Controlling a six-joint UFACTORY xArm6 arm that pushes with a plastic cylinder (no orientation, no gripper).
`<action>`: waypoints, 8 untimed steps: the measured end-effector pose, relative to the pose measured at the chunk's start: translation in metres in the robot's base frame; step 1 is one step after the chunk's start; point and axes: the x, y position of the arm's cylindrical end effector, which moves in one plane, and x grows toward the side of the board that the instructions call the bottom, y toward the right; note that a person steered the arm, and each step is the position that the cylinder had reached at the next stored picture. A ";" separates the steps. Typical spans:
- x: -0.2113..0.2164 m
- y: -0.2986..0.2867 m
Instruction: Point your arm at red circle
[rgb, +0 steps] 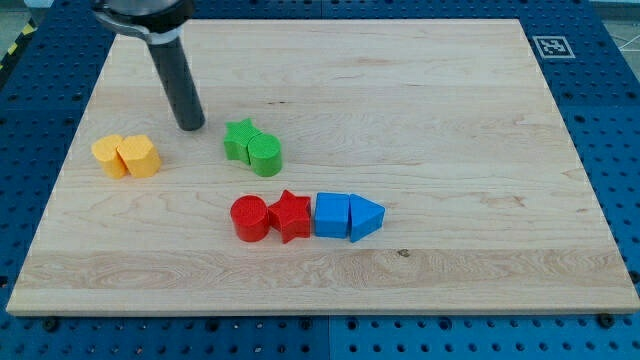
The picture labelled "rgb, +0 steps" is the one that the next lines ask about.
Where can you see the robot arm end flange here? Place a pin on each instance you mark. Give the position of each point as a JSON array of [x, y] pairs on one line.
[[154, 21]]

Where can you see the blue cube block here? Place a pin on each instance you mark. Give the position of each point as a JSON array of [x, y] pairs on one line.
[[332, 215]]

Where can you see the wooden board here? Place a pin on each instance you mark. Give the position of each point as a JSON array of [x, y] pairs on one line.
[[448, 124]]

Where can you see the red star block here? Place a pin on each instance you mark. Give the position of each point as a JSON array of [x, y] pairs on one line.
[[291, 216]]

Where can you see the blue triangle block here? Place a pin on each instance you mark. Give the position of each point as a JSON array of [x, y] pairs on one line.
[[366, 217]]

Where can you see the green cylinder block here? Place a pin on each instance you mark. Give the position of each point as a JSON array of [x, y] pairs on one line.
[[265, 155]]

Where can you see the red cylinder block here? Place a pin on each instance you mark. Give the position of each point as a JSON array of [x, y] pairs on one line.
[[250, 218]]

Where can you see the green star block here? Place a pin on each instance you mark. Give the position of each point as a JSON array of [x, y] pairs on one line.
[[237, 138]]

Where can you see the black cylindrical pointer rod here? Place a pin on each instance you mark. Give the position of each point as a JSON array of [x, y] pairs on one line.
[[174, 73]]

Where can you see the yellow hexagon block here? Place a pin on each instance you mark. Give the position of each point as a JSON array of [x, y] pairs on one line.
[[140, 156]]

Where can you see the yellow heart block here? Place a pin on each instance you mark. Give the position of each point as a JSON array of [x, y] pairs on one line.
[[105, 151]]

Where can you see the white fiducial marker tag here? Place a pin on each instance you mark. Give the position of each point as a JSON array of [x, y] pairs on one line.
[[553, 47]]

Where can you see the black bolt front left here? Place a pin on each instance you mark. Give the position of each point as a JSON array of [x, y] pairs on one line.
[[50, 324]]

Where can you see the black bolt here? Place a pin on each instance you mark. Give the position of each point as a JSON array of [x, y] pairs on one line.
[[50, 324], [606, 321]]

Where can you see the black bolt front right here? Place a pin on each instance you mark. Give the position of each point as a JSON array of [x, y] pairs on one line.
[[606, 321]]

